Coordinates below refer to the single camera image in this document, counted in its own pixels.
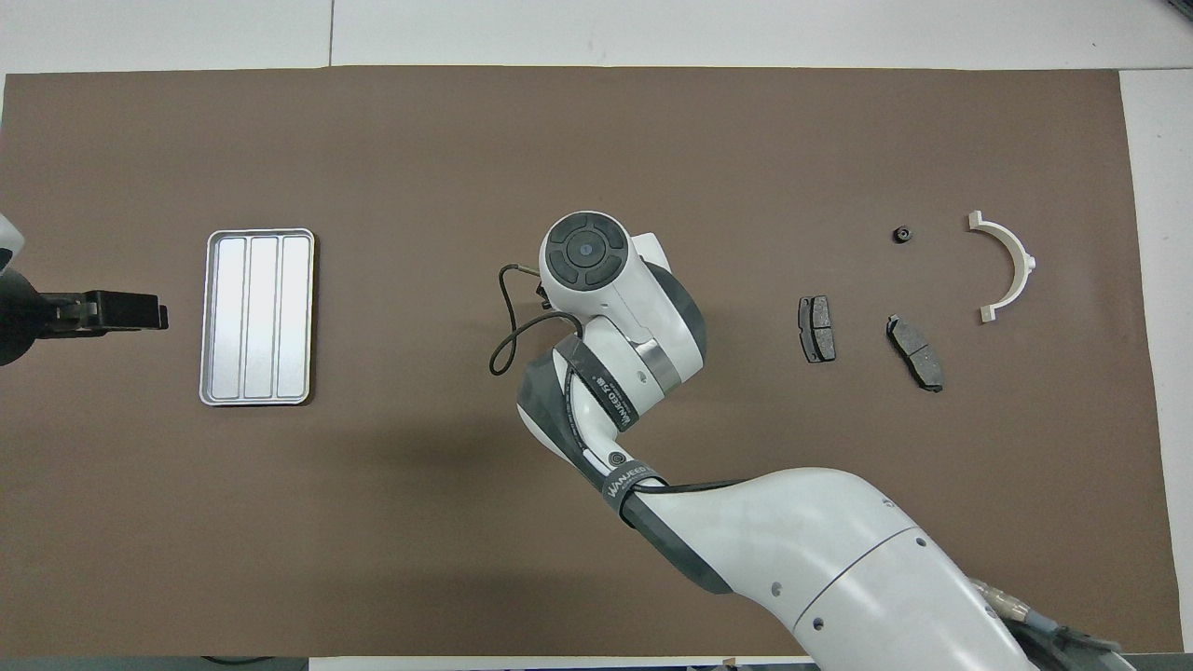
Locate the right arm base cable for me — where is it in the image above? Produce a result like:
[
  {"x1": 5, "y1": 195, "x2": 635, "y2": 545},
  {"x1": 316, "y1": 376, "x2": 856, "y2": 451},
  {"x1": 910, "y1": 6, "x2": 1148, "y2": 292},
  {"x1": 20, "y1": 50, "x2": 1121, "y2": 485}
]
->
[{"x1": 969, "y1": 578, "x2": 1119, "y2": 653}]

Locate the white semicircular plastic bracket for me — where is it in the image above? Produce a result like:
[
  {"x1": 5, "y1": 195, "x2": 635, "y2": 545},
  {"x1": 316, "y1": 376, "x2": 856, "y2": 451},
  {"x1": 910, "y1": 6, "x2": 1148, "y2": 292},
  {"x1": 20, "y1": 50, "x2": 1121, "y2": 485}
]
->
[{"x1": 967, "y1": 211, "x2": 1037, "y2": 324}]

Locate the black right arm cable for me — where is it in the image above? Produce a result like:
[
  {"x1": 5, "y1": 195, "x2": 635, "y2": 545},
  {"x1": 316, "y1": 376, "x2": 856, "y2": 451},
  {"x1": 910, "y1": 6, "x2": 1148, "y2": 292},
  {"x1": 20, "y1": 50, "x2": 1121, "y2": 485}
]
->
[{"x1": 489, "y1": 265, "x2": 747, "y2": 495}]

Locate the rectangular dark grey brake pad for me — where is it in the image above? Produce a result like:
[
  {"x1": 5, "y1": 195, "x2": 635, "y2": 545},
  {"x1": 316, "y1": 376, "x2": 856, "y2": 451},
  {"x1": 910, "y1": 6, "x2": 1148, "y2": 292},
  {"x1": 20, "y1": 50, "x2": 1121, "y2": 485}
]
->
[{"x1": 798, "y1": 295, "x2": 837, "y2": 364}]

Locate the curved dark grey brake pad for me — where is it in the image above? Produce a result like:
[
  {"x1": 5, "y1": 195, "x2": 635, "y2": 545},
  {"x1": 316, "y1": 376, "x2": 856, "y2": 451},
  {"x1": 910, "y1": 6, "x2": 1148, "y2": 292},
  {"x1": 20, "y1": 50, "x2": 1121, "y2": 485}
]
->
[{"x1": 885, "y1": 314, "x2": 945, "y2": 393}]

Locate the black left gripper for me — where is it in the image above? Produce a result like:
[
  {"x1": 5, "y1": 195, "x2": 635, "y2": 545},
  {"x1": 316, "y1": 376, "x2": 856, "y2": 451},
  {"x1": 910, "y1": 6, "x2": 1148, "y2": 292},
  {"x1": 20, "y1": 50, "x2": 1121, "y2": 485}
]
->
[{"x1": 0, "y1": 270, "x2": 171, "y2": 366}]

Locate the silver metal tray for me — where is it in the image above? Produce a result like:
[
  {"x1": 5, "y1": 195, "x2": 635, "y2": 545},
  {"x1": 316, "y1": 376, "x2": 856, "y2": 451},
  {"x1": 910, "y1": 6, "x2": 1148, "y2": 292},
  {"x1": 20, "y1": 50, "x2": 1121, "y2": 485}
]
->
[{"x1": 199, "y1": 227, "x2": 316, "y2": 407}]

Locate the brown paper table mat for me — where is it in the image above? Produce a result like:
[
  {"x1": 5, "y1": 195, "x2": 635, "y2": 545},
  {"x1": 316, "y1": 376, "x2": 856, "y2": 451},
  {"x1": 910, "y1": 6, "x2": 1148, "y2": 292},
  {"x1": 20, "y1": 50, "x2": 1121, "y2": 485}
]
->
[{"x1": 0, "y1": 65, "x2": 1185, "y2": 658}]

